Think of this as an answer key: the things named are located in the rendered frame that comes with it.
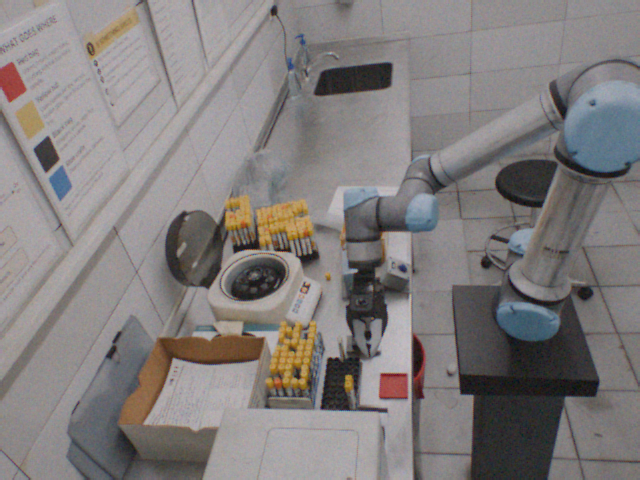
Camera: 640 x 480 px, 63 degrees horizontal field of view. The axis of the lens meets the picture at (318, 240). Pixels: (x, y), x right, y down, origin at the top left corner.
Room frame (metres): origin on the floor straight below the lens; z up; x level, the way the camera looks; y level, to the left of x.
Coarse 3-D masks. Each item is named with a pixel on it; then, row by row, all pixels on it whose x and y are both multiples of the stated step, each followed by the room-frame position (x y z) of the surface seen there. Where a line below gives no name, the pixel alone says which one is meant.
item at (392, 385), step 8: (384, 376) 0.78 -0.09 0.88; (392, 376) 0.78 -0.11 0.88; (400, 376) 0.78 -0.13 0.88; (408, 376) 0.77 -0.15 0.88; (384, 384) 0.76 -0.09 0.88; (392, 384) 0.76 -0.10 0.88; (400, 384) 0.75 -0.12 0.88; (408, 384) 0.74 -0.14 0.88; (384, 392) 0.74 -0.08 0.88; (392, 392) 0.74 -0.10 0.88; (400, 392) 0.73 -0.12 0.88; (408, 392) 0.72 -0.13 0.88
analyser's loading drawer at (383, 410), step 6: (360, 408) 0.68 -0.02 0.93; (366, 408) 0.67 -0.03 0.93; (372, 408) 0.67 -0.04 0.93; (378, 408) 0.67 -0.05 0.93; (384, 408) 0.66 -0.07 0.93; (384, 414) 0.66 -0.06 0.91; (384, 420) 0.64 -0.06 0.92; (384, 426) 0.63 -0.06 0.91; (384, 432) 0.61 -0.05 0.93; (384, 438) 0.60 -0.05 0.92
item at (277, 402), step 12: (324, 348) 0.90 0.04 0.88; (312, 372) 0.79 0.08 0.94; (312, 384) 0.78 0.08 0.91; (276, 396) 0.74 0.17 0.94; (288, 396) 0.73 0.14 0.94; (300, 396) 0.73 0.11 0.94; (312, 396) 0.74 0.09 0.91; (276, 408) 0.74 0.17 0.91; (288, 408) 0.73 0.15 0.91; (300, 408) 0.72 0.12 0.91; (312, 408) 0.71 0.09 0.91
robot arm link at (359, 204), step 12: (348, 192) 0.89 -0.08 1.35; (360, 192) 0.88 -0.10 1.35; (372, 192) 0.88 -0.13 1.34; (348, 204) 0.88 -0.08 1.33; (360, 204) 0.87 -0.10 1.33; (372, 204) 0.86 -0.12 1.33; (348, 216) 0.87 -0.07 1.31; (360, 216) 0.85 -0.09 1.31; (372, 216) 0.84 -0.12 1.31; (348, 228) 0.86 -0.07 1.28; (360, 228) 0.85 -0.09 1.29; (372, 228) 0.84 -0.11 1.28; (348, 240) 0.85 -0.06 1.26; (360, 240) 0.83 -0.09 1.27; (372, 240) 0.83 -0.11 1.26
